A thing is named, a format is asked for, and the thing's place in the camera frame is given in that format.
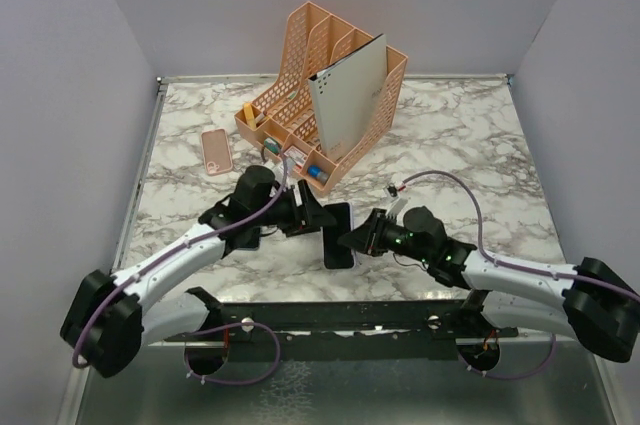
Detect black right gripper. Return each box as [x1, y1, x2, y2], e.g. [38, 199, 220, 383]
[338, 207, 431, 263]

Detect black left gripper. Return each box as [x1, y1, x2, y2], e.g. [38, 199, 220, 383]
[252, 181, 337, 238]

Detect black smartphone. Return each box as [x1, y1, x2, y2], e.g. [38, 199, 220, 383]
[322, 202, 355, 270]

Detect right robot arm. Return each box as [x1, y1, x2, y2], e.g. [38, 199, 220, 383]
[337, 207, 639, 363]

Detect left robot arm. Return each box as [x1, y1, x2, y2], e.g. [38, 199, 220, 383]
[60, 165, 336, 378]

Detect pink phone case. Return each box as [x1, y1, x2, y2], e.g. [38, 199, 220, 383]
[201, 128, 233, 176]

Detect blue grey round stamp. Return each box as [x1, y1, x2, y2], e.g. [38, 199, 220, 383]
[307, 165, 329, 184]

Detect red white staples box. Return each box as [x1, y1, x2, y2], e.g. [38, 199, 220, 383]
[284, 145, 308, 169]

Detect blue-edged smartphone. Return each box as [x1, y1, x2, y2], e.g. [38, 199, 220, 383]
[235, 236, 261, 251]

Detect green stamp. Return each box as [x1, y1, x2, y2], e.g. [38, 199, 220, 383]
[263, 137, 280, 155]

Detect peach plastic desk organizer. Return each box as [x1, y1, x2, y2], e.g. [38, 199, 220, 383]
[235, 2, 408, 196]

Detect yellow item in organizer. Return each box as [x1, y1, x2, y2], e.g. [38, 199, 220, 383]
[243, 102, 256, 130]

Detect grey folder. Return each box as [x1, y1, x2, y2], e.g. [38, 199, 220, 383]
[308, 34, 387, 162]

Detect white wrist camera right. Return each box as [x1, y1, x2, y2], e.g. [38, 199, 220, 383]
[386, 183, 408, 220]

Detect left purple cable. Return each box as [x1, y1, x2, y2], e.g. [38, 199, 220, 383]
[73, 142, 296, 386]

